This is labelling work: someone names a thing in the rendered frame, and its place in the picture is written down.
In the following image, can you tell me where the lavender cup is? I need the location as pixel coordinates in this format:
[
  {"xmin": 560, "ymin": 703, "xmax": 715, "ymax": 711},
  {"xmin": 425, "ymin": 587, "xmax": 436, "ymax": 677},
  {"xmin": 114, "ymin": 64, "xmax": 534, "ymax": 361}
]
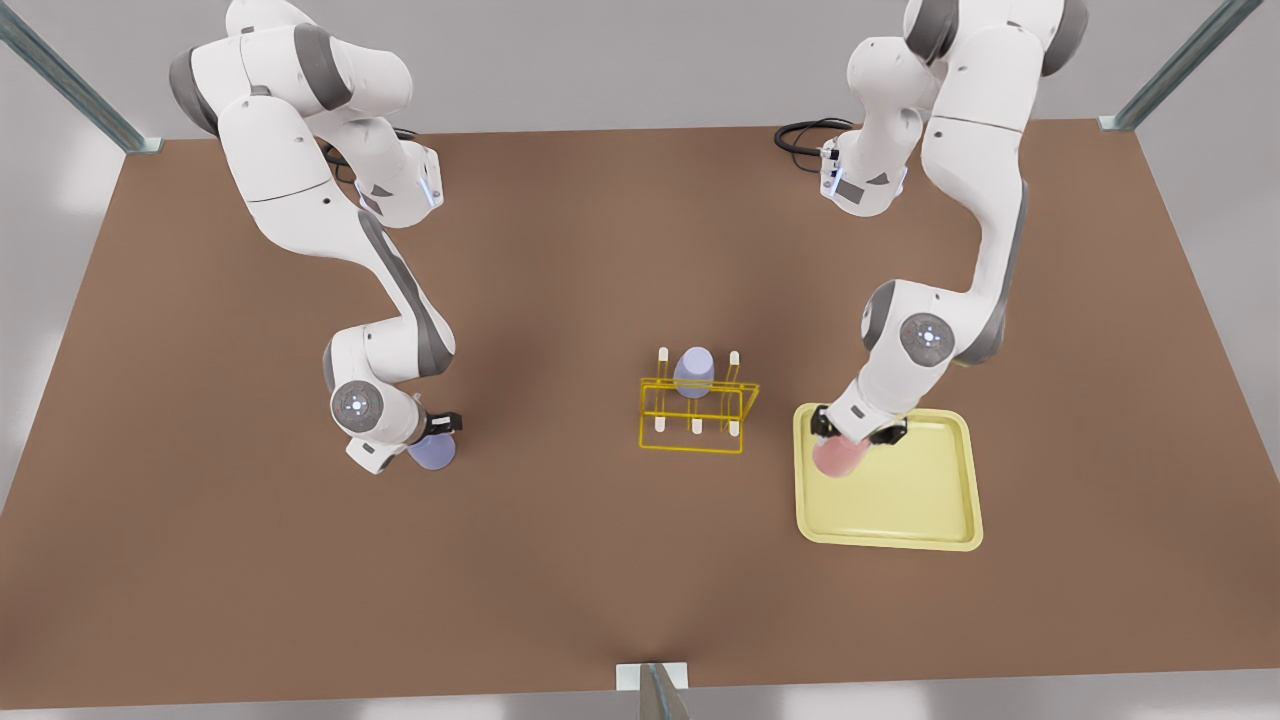
[
  {"xmin": 406, "ymin": 431, "xmax": 458, "ymax": 471},
  {"xmin": 673, "ymin": 346, "xmax": 716, "ymax": 400}
]

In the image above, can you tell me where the pink cup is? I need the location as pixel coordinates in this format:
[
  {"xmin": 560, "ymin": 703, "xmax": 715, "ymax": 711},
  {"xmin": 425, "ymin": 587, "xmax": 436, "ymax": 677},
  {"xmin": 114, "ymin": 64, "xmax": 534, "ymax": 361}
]
[{"xmin": 811, "ymin": 434, "xmax": 872, "ymax": 479}]

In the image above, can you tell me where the pale yellow tray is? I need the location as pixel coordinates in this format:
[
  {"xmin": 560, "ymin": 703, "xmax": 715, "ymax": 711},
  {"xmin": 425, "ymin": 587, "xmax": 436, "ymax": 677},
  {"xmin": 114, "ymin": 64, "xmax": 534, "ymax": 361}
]
[{"xmin": 793, "ymin": 402, "xmax": 985, "ymax": 553}]

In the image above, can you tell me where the yellow wire cup rack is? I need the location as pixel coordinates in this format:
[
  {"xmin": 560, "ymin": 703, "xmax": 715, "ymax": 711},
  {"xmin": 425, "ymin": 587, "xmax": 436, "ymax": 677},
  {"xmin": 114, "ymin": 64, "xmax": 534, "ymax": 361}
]
[{"xmin": 638, "ymin": 346, "xmax": 761, "ymax": 456}]

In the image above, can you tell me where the black cable loop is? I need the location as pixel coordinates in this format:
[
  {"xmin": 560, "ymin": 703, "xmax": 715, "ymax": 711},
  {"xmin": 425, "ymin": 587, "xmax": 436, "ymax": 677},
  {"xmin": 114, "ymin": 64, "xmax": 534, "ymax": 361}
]
[
  {"xmin": 773, "ymin": 117, "xmax": 857, "ymax": 174},
  {"xmin": 318, "ymin": 126, "xmax": 421, "ymax": 187}
]

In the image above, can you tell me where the silver frame post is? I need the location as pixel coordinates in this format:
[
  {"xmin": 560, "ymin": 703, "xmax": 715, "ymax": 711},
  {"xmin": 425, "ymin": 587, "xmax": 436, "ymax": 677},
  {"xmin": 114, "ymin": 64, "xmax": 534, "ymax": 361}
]
[
  {"xmin": 614, "ymin": 661, "xmax": 691, "ymax": 720},
  {"xmin": 1098, "ymin": 0, "xmax": 1267, "ymax": 133},
  {"xmin": 0, "ymin": 0, "xmax": 164, "ymax": 155}
]

